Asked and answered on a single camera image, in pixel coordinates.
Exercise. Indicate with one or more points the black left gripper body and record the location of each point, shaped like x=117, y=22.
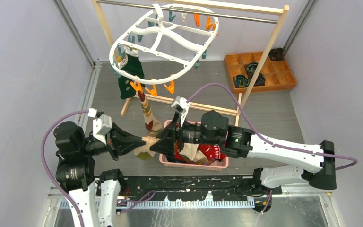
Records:
x=112, y=143

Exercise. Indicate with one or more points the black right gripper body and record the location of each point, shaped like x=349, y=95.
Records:
x=182, y=133

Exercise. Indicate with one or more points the beige brown block sock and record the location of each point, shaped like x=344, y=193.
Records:
x=191, y=153

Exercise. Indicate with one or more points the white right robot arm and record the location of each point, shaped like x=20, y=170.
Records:
x=313, y=164

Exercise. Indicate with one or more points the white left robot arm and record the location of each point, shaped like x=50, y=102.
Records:
x=93, y=202

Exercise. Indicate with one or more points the white oval clip hanger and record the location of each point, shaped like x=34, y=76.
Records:
x=180, y=33

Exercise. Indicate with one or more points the pink perforated plastic basket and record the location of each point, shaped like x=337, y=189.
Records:
x=177, y=161

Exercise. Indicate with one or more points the rolled dark sock in tray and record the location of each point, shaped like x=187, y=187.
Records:
x=250, y=67

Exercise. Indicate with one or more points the orange wooden divided tray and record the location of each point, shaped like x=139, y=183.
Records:
x=274, y=75

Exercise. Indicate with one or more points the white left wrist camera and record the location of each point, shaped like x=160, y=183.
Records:
x=102, y=124

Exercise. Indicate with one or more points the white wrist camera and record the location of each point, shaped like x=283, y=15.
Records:
x=181, y=106
x=102, y=124

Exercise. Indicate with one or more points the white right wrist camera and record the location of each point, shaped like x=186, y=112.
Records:
x=181, y=106

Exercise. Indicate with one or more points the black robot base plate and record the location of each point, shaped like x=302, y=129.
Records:
x=192, y=187

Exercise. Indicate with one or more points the wooden clothes rack frame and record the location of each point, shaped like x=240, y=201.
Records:
x=130, y=88

